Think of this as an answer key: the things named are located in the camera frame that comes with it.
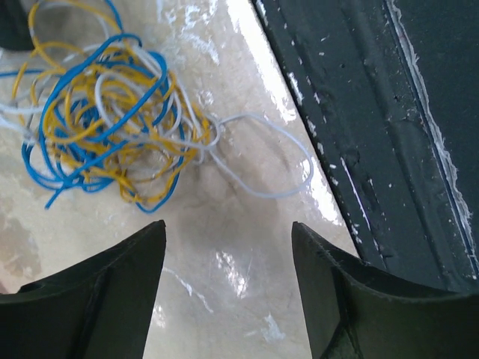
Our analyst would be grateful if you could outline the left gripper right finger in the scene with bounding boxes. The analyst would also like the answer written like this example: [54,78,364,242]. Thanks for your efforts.
[291,222,478,358]

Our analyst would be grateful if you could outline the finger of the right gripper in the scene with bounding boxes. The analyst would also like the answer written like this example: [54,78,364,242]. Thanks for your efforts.
[0,0,34,52]

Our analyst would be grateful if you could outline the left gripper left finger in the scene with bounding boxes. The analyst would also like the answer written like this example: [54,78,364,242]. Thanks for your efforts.
[1,221,166,358]

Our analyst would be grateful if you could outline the yellow cable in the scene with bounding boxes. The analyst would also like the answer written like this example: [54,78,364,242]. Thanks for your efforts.
[10,0,210,205]

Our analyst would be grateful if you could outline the blue cable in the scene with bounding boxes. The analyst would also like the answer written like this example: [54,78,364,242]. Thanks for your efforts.
[0,0,188,214]

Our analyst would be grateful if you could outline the white cable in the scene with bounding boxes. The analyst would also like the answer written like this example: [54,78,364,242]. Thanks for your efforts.
[0,0,315,199]

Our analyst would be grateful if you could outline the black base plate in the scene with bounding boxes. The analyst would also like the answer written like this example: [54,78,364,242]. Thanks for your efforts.
[253,1,478,292]

